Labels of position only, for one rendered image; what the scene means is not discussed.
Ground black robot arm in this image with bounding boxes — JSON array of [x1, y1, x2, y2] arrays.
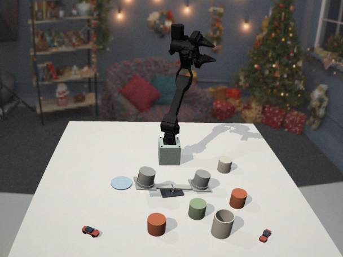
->
[[160, 24, 197, 145]]

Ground beige cylinder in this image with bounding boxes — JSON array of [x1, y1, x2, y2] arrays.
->
[[217, 156, 232, 174]]

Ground brown cylinder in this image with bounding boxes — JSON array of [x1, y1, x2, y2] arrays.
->
[[147, 213, 166, 237], [229, 188, 247, 209]]

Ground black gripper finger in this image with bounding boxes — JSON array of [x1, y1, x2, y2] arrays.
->
[[199, 54, 216, 66], [196, 34, 215, 48]]

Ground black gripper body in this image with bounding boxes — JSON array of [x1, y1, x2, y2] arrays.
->
[[180, 30, 203, 69]]

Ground green cylinder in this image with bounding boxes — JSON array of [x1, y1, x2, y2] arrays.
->
[[188, 198, 207, 220]]

